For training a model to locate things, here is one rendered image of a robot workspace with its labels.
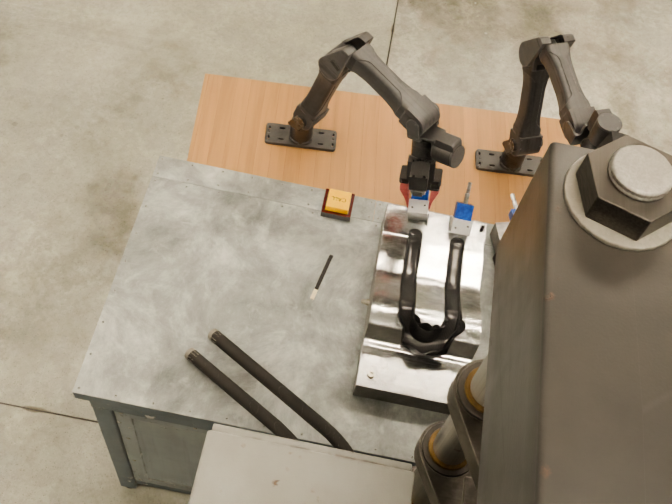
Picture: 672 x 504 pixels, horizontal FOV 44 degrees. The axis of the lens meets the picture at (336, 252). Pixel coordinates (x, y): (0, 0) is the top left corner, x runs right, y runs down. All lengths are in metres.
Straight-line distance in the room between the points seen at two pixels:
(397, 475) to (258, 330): 0.89
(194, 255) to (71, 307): 0.96
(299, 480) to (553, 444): 0.57
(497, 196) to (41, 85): 2.02
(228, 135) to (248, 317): 0.57
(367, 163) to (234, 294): 0.56
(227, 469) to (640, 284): 0.65
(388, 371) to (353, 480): 0.77
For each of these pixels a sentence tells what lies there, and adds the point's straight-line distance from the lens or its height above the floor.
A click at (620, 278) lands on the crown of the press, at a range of 0.78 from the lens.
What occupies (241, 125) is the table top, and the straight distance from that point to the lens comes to 2.38.
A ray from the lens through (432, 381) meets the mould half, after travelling 1.96.
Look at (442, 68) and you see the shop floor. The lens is 3.79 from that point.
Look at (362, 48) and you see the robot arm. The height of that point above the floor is 1.25.
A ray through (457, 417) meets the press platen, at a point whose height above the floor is 1.52.
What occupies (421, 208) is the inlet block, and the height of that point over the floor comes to 0.94.
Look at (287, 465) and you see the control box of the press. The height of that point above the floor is 1.47.
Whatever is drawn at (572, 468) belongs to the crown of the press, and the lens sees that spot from 0.68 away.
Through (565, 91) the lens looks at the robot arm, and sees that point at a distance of 2.08.
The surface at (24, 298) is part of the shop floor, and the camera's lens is 3.06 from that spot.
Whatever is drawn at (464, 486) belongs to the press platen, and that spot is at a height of 1.29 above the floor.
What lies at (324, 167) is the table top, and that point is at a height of 0.80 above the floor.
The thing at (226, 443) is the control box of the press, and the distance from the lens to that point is 1.21.
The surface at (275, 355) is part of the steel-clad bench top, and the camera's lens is 2.00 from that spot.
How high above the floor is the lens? 2.61
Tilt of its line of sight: 57 degrees down
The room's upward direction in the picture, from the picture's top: 12 degrees clockwise
